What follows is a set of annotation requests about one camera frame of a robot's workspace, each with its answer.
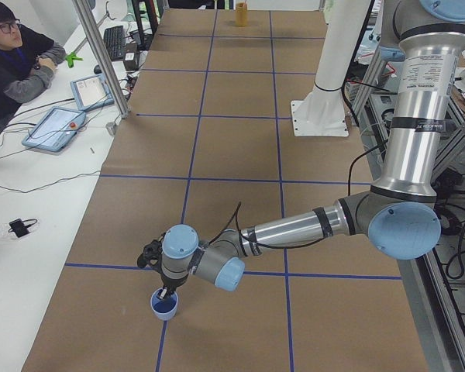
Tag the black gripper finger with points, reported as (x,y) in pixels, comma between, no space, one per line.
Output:
(162,294)

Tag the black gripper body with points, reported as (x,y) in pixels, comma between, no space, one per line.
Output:
(169,284)

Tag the light blue plastic cup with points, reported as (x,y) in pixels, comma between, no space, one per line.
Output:
(164,309)

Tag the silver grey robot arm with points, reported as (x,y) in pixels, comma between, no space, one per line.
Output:
(396,214)

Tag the wooden chopstick holder cup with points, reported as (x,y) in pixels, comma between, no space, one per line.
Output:
(241,10)

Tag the brown paper table cover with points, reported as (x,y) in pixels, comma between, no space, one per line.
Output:
(210,134)

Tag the blue teach pendant tablet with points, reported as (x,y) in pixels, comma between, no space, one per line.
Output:
(55,130)

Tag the black power adapter box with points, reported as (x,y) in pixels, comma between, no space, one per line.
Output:
(131,60)

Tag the green plastic clamp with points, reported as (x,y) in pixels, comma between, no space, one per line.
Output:
(71,58)

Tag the black keyboard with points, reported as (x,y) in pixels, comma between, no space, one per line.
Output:
(115,41)

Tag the seated person in dark vest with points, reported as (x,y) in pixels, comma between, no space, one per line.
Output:
(28,62)

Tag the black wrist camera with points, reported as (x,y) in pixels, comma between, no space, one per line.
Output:
(151,256)

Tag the small black adapter with cable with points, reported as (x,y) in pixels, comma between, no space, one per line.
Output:
(21,227)

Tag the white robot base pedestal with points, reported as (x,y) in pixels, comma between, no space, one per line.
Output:
(322,111)

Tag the aluminium frame post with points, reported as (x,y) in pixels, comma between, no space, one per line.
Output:
(97,46)

